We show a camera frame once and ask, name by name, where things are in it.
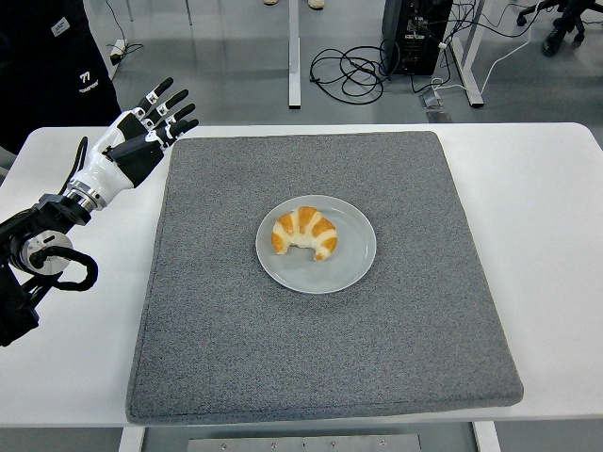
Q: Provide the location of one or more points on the black office chair base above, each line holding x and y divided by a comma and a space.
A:
558, 35

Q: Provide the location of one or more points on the white power strip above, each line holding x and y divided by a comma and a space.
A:
118, 49

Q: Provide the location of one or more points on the person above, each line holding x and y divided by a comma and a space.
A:
47, 70

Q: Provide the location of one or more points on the pale grey round plate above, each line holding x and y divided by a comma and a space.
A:
315, 275

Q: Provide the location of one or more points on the grey fabric mat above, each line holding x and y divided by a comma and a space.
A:
306, 353

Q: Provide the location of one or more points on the croissant bread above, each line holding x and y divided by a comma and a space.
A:
306, 226

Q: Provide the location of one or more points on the white desk leg with foot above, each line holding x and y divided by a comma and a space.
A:
294, 70
471, 85

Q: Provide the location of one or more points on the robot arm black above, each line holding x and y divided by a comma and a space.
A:
16, 301

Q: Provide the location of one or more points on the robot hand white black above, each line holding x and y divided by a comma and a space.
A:
101, 165

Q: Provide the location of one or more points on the black computer tower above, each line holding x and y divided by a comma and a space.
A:
414, 28

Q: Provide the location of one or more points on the white table leg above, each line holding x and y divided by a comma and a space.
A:
486, 438
131, 440

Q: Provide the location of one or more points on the metal floor socket box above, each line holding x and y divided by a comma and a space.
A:
433, 103

